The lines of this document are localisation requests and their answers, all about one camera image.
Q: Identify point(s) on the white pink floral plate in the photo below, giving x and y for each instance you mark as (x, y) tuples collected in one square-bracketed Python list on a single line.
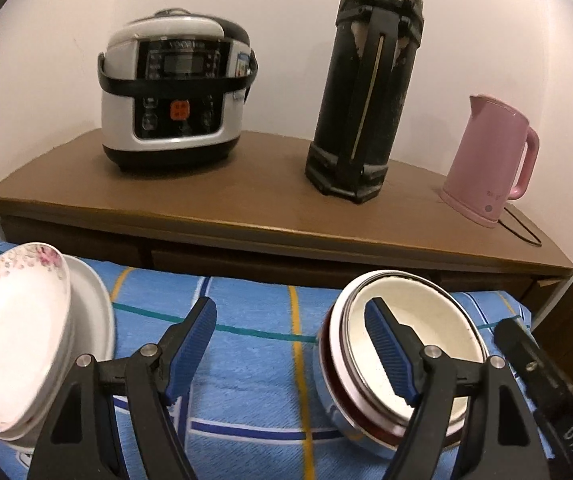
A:
[(35, 325)]

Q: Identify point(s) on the plain grey plate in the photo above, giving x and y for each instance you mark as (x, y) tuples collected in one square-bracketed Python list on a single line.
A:
[(94, 322)]

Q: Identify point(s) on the blue white enamel cup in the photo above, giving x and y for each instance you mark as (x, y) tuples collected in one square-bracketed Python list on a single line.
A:
[(435, 317)]

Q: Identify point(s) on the white red flower plate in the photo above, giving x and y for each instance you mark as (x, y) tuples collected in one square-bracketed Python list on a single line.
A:
[(32, 421)]

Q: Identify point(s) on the stainless steel bowl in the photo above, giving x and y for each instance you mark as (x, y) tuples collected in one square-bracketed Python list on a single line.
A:
[(392, 345)]

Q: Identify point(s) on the blue plaid towel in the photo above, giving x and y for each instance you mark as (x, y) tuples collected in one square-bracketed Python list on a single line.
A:
[(253, 410)]

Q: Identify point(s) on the pink electric kettle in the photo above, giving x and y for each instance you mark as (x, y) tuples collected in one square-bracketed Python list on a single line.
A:
[(494, 162)]

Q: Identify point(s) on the brown wooden cabinet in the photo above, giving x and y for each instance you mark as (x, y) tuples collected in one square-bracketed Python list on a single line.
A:
[(256, 216)]

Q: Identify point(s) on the silver black rice cooker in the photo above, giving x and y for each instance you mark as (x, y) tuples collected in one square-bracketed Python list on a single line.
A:
[(174, 86)]

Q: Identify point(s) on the tall black thermos flask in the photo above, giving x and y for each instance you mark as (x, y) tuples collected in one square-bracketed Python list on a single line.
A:
[(374, 49)]

